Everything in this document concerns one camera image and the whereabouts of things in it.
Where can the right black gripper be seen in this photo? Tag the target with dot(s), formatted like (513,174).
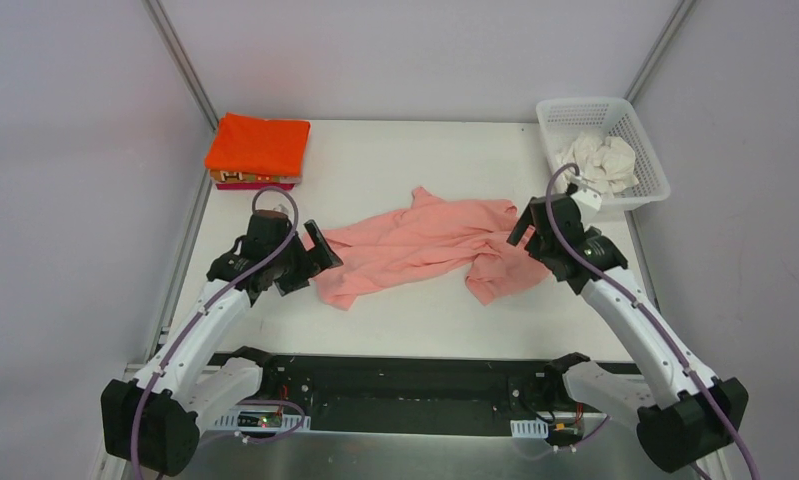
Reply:
(538,227)

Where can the right white cable duct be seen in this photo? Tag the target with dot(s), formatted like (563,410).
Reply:
(529,429)

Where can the white crumpled t-shirt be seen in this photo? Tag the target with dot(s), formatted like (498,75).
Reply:
(606,163)

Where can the white cable duct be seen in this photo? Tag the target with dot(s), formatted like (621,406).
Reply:
(253,421)
(529,429)

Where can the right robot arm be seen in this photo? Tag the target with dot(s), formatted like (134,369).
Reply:
(684,412)

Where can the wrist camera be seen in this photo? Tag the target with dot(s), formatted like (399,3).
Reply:
(588,200)
(279,211)

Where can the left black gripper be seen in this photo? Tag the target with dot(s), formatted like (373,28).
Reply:
(304,263)

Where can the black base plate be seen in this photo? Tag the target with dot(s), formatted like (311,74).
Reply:
(410,395)

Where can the pink t-shirt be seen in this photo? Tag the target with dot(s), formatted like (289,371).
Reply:
(428,239)

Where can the left white cable duct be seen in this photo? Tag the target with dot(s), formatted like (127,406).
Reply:
(253,421)

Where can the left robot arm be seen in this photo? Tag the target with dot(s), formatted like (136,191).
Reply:
(155,420)

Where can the right corner frame post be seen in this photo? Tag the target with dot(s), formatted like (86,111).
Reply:
(676,21)

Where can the orange folded t-shirt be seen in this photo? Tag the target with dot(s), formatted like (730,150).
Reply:
(274,147)

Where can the white plastic basket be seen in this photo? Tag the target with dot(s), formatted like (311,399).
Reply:
(562,120)

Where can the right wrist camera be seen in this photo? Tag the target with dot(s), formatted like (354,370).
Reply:
(588,200)

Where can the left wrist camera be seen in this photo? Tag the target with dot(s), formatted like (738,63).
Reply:
(279,211)

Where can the left corner frame post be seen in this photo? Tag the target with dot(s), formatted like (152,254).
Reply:
(173,44)

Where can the magenta folded t-shirt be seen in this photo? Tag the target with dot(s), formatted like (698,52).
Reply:
(253,186)

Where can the corner frame post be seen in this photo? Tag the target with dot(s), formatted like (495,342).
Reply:
(173,44)
(676,21)

